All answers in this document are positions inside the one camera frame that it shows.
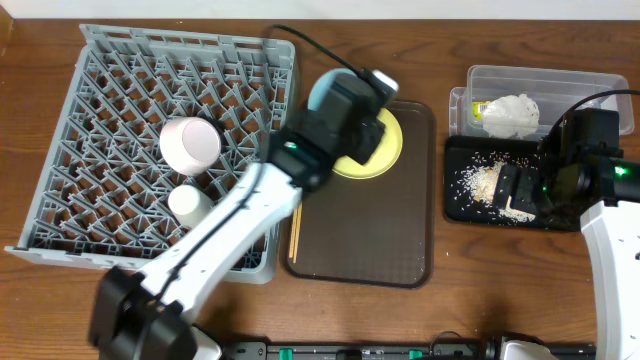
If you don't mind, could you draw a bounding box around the grey plastic dish rack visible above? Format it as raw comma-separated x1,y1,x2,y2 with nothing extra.
10,24,298,270

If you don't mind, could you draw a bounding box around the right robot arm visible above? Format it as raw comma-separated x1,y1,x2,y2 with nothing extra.
493,155,639,359

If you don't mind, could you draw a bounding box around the white cup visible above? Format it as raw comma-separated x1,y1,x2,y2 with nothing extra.
168,185,215,228

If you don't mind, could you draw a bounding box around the light blue bowl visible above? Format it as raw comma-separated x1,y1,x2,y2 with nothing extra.
307,68,355,111

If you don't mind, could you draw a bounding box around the brown serving tray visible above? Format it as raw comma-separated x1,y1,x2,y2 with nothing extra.
281,101,437,289

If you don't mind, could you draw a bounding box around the spilled rice food waste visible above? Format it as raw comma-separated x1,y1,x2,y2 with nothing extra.
447,151,535,225

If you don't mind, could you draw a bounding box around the right wooden chopstick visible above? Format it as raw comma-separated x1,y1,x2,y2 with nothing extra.
291,202,304,264

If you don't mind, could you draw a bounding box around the yellow plate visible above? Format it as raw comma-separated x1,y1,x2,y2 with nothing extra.
333,109,403,180

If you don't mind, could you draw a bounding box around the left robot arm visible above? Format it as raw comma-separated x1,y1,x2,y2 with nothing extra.
88,70,398,360

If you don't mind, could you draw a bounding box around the white paper napkin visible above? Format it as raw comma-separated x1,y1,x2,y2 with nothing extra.
481,94,540,139

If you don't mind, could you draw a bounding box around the clear plastic bin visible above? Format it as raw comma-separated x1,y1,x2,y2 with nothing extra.
449,65,629,144

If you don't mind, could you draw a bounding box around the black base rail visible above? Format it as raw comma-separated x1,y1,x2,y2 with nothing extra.
221,331,600,360

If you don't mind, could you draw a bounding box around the black waste tray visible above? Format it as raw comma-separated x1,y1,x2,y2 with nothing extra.
444,135,580,232

